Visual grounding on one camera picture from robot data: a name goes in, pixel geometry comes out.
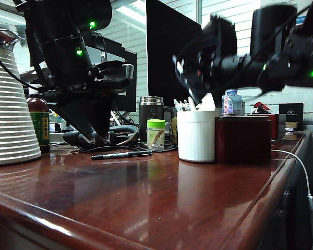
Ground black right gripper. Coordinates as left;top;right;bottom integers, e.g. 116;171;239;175
173;39;225;106

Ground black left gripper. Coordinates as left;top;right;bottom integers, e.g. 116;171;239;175
45;77;133;144

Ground white clear gel pen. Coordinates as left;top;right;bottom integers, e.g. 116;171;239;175
173;98;185;112

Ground thin black marker pen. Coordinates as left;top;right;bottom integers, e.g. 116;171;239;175
91;151;153;161

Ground white ribbed pen holder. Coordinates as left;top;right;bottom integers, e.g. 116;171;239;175
176;110;216;164

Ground white tissue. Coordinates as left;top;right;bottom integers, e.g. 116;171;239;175
197;92;216;112

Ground black headphones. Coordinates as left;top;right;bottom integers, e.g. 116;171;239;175
63;125;141;151

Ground black AOC monitor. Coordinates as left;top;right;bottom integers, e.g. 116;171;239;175
30;33;138;113

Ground clear water bottle blue label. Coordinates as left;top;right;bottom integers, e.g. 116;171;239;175
221;89;243;117

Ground yellowish figurine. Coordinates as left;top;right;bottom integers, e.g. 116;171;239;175
170;117;179;145

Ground white power strip with plugs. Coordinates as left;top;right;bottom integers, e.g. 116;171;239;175
49;109;76;143

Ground dark mug steel lid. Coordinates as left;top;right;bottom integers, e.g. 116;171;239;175
139;96;178;143

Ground large black monitor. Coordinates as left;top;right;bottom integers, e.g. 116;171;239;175
146;0;203;101

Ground dark drink bottle white cap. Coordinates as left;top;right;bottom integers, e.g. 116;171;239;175
27;83;51;154

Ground clear jar green lid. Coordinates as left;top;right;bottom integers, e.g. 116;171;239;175
147;119;166;152

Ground dark red wooden box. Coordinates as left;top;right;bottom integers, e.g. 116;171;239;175
214;116;272;164

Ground red and black ornament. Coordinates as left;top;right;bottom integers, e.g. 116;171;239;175
251;102;274;116

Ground black monitor webcam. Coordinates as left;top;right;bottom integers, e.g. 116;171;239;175
94;33;108;51

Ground grey model aircraft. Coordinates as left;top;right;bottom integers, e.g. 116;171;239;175
20;62;46;84

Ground white ribbed thermos jug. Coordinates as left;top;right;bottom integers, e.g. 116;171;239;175
0;28;42;167

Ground small red box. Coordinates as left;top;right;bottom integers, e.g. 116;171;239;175
269;114;287;141

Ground black box with logo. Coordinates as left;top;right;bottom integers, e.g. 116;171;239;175
278;103;305;131

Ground gold and black tin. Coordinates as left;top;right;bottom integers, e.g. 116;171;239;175
285;121;300;135

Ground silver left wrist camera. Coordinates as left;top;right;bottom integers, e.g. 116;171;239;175
96;60;135;81

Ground black wire coaster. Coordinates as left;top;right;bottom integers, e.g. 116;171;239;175
127;140;178;153

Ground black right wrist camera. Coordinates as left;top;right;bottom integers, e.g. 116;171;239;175
202;15;238;60

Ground white charging cable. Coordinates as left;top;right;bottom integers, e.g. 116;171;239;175
272;149;313;250

